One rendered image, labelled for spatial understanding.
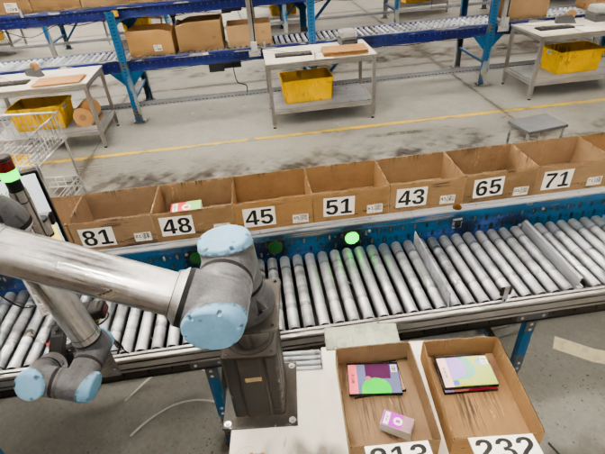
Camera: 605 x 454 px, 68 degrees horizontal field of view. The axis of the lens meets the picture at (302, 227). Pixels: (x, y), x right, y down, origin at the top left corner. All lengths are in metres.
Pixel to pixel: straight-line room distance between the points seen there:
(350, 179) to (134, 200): 1.18
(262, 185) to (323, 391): 1.20
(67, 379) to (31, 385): 0.09
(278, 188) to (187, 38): 4.08
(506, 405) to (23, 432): 2.41
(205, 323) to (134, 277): 0.20
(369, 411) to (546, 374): 1.47
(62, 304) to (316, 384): 0.91
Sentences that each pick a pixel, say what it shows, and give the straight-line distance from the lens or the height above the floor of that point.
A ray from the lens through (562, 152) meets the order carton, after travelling 3.01.
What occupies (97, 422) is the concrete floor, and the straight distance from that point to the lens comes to 2.87.
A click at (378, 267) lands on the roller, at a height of 0.75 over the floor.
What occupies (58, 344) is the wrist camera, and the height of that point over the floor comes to 1.06.
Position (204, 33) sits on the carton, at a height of 1.00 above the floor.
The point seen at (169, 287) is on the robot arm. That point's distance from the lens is 1.11.
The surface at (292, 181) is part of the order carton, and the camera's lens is 2.48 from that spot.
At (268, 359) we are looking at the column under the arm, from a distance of 1.46.
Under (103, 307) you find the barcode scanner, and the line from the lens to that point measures 1.77.
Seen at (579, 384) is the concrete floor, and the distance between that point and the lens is 2.98.
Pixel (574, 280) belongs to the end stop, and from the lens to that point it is 2.36.
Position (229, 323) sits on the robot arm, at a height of 1.42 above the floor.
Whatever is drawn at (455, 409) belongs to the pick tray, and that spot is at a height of 0.76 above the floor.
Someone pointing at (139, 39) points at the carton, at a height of 1.00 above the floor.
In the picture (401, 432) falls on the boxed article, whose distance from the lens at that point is 1.63.
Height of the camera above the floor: 2.19
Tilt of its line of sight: 35 degrees down
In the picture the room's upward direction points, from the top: 5 degrees counter-clockwise
